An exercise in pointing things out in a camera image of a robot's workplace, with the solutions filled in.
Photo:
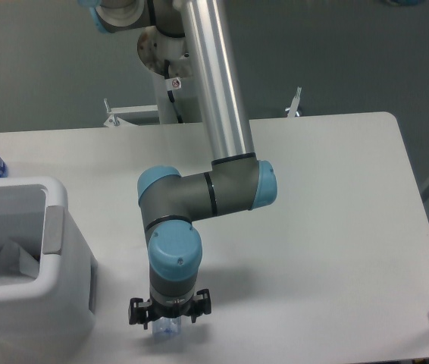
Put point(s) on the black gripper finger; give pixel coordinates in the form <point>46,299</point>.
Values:
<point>138,312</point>
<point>200,305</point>

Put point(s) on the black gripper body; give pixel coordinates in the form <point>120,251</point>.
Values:
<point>170,310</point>

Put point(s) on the clear plastic bottle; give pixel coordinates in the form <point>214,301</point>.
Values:
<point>166,328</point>

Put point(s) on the clear plastic bag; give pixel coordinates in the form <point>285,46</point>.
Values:
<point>17,266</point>

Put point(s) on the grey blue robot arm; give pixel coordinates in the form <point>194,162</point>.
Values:
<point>170,202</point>

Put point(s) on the white trash can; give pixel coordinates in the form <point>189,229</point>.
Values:
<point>47,270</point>

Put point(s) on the white left base bracket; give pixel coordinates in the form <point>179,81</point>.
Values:
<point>131,115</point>

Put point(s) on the white base bracket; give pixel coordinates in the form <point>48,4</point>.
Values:
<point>131,115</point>
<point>294,110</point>

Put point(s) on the white right base bracket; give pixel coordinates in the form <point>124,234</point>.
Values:
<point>294,110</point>

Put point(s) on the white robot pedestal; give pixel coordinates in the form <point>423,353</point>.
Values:
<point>168,62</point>

